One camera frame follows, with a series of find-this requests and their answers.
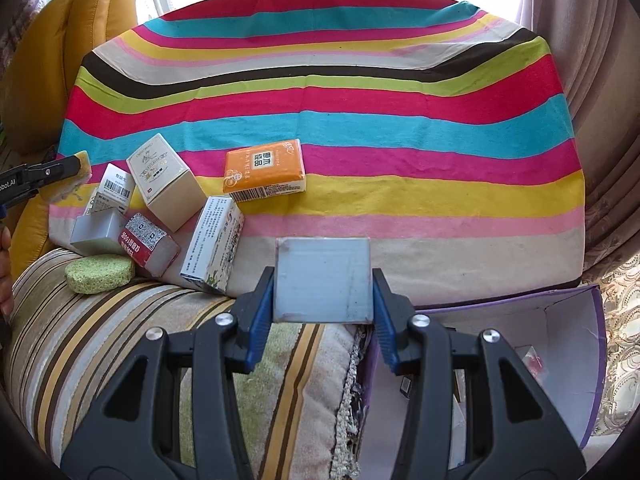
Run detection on yellow sponge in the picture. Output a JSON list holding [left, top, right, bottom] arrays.
[[40, 151, 92, 204]]

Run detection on white barcode medicine box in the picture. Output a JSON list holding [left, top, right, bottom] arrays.
[[84, 164, 136, 214]]

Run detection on grey plain box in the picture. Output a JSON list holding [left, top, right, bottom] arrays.
[[70, 209, 126, 256]]

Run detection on green round sponge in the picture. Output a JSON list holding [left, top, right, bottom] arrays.
[[65, 254, 136, 295]]

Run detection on cream herbal tall box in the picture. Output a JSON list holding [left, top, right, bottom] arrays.
[[126, 133, 207, 232]]

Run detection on red QR code box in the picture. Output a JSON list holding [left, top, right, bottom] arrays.
[[118, 214, 180, 278]]

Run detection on white green-edged box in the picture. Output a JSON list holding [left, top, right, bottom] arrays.
[[180, 196, 244, 294]]

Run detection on plain white cube box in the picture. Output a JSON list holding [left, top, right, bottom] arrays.
[[273, 237, 373, 324]]

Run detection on orange tissue pack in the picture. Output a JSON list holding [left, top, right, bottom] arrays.
[[222, 139, 306, 203]]

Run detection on large white pink-flower box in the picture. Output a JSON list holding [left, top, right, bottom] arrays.
[[515, 344, 548, 384]]

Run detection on person's left hand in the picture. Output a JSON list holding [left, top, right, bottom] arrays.
[[0, 226, 14, 316]]

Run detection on purple open cardboard box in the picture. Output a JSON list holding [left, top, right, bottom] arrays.
[[360, 282, 605, 479]]

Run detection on striped plush cushion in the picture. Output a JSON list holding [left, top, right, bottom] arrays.
[[3, 249, 369, 479]]

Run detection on yellow leather armchair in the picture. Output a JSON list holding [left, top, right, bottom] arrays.
[[0, 0, 139, 281]]

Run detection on white lace curtain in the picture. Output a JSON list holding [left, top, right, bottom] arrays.
[[593, 255, 640, 436]]

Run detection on rainbow striped cloth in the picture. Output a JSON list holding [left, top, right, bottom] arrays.
[[58, 0, 585, 304]]

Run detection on beige patterned curtain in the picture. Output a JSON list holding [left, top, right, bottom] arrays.
[[518, 0, 639, 281]]

